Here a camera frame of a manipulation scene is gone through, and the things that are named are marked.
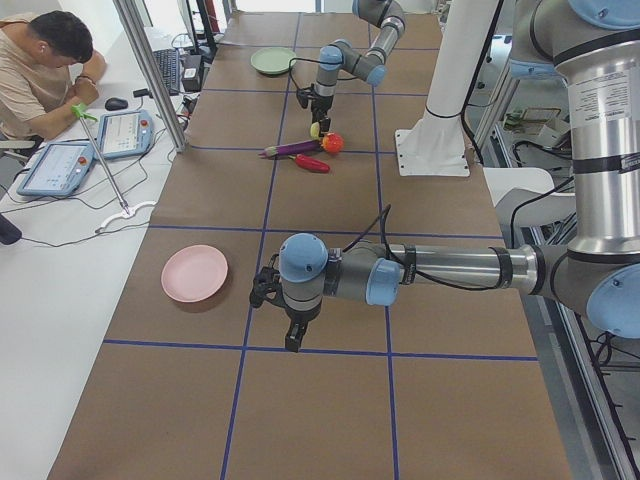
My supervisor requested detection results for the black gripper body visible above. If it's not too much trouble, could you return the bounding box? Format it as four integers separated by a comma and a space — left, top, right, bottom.
285, 302, 321, 336
311, 92, 332, 120

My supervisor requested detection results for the near blue teach pendant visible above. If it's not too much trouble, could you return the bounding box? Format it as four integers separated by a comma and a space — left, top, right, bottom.
17, 142, 94, 197

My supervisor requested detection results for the black computer mouse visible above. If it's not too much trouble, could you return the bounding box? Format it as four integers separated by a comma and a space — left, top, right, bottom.
104, 97, 129, 111

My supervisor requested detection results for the aluminium frame post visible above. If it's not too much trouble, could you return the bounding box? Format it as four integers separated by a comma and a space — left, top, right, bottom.
113, 0, 186, 153

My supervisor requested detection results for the yellow-pink peach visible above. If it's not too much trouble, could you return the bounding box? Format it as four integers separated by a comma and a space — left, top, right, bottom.
309, 122, 323, 140

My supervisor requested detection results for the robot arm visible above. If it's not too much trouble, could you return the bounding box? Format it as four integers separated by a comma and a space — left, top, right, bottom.
277, 1, 639, 351
298, 0, 405, 137

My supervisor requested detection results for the red chili pepper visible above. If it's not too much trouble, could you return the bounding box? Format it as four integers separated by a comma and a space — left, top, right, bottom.
290, 154, 331, 174

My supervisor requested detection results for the red-yellow pomegranate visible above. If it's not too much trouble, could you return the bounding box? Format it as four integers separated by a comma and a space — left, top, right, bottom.
320, 132, 344, 154

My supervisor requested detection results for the metal rod with green handle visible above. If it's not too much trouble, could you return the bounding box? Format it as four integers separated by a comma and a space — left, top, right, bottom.
71, 103, 129, 209

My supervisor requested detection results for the green plate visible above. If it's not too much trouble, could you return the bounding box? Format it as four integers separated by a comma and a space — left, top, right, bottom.
250, 47, 296, 76

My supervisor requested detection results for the blue teach pendant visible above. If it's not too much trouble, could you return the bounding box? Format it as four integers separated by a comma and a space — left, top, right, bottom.
17, 142, 94, 197
97, 110, 154, 160

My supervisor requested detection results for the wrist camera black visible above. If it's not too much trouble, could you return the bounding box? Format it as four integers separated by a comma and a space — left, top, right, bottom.
249, 253, 285, 309

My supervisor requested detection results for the white curved bracket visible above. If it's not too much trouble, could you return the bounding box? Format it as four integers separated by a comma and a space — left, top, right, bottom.
95, 201, 156, 234

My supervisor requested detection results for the pink plate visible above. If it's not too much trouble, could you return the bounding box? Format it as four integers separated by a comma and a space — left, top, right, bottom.
161, 245, 228, 303

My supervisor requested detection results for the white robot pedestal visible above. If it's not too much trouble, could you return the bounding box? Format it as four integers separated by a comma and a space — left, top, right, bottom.
395, 0, 501, 177

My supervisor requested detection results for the seated man in beige shirt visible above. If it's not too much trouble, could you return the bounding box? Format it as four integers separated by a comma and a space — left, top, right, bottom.
1, 10, 107, 140

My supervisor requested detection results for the far blue teach pendant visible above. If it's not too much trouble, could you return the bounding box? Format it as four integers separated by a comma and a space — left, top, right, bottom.
97, 110, 154, 160

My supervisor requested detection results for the purple eggplant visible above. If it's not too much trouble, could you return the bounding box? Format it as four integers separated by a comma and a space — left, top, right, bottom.
258, 139, 321, 158

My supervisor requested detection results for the brown paper table cover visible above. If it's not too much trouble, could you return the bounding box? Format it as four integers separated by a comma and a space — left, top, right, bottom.
50, 13, 571, 479

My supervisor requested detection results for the black keyboard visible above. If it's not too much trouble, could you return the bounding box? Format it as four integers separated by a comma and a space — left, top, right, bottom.
152, 49, 181, 96

